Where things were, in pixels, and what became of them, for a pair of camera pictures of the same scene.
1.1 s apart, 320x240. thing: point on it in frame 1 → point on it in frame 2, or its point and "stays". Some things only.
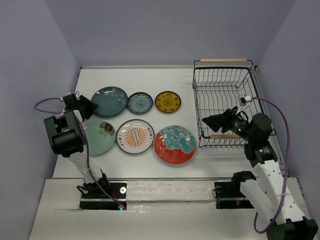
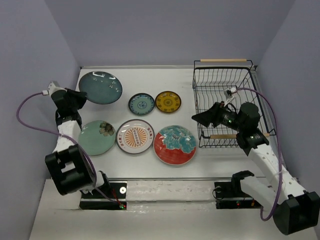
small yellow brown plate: (168, 101) stays
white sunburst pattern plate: (135, 136) stays
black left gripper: (90, 105) → (80, 95)
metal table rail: (172, 179) stays
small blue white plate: (140, 103) stays
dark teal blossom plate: (112, 101) → (101, 87)
